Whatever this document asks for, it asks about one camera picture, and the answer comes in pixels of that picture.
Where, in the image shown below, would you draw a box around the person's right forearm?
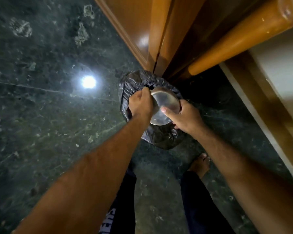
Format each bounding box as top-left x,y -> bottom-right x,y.
190,129 -> 293,234

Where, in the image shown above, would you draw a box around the wooden cabinet door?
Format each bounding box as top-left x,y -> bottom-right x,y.
93,0 -> 174,72

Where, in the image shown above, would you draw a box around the person's left forearm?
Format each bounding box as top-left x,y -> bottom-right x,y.
12,114 -> 152,234

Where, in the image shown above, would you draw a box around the person's right foot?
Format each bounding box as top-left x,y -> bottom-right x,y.
188,153 -> 211,179

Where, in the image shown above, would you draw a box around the person's right hand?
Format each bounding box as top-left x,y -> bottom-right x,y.
161,99 -> 207,140

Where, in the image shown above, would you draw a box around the person's left hand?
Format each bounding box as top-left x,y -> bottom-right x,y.
128,87 -> 155,120

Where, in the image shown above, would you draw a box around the wooden cabinet panel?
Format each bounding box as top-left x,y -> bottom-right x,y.
220,29 -> 293,188

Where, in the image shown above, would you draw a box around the black garbage bag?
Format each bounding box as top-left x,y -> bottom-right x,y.
119,70 -> 189,150

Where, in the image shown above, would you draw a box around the round steel plate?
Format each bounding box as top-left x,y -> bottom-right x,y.
149,87 -> 181,126

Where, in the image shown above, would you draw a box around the person's black trousers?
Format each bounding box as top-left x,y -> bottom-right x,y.
98,168 -> 235,234

